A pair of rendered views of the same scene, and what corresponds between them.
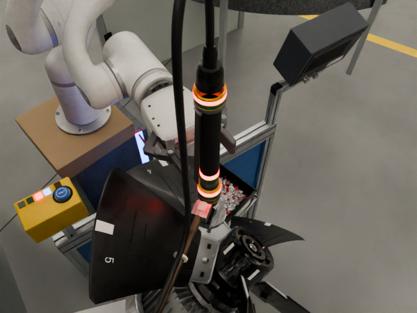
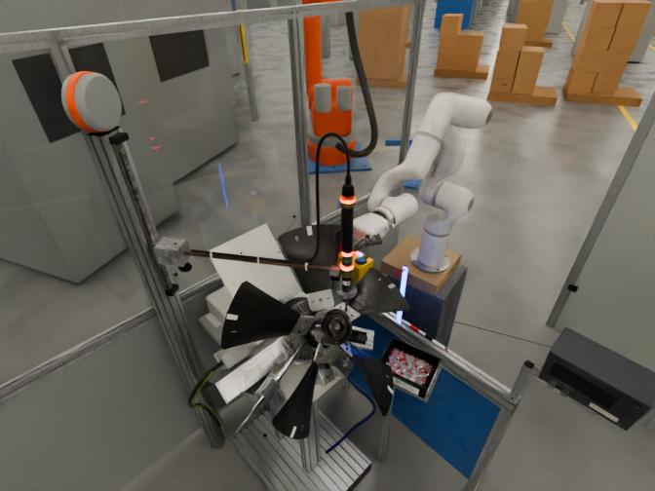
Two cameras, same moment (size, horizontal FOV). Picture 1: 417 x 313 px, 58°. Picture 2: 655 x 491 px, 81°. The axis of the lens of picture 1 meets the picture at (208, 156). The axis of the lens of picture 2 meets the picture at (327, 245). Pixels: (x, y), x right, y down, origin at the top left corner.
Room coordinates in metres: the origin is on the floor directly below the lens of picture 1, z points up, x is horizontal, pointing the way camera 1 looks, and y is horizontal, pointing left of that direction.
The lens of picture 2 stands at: (0.13, -0.93, 2.18)
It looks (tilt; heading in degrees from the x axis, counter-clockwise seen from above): 36 degrees down; 81
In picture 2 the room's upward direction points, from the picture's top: 1 degrees counter-clockwise
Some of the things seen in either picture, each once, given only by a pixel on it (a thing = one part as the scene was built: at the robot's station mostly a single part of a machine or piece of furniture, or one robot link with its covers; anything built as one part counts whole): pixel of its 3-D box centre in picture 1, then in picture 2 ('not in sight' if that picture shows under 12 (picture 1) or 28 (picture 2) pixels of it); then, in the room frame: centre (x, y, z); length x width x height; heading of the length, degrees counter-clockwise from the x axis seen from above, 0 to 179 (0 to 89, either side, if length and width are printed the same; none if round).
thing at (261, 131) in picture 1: (176, 179); (417, 339); (0.69, 0.12, 0.82); 0.90 x 0.04 x 0.08; 124
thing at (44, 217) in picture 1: (53, 210); (353, 265); (0.47, 0.44, 1.02); 0.16 x 0.10 x 0.11; 124
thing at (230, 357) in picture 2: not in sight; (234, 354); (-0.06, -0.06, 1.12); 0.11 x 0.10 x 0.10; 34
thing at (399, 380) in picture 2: (217, 201); (407, 366); (0.59, -0.03, 0.85); 0.22 x 0.17 x 0.07; 138
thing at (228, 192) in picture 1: (218, 201); (408, 368); (0.60, -0.04, 0.84); 0.19 x 0.14 x 0.04; 138
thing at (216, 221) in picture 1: (207, 207); (343, 281); (0.33, 0.00, 1.33); 0.09 x 0.07 x 0.10; 159
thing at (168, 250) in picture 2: not in sight; (171, 251); (-0.25, 0.22, 1.37); 0.10 x 0.07 x 0.08; 159
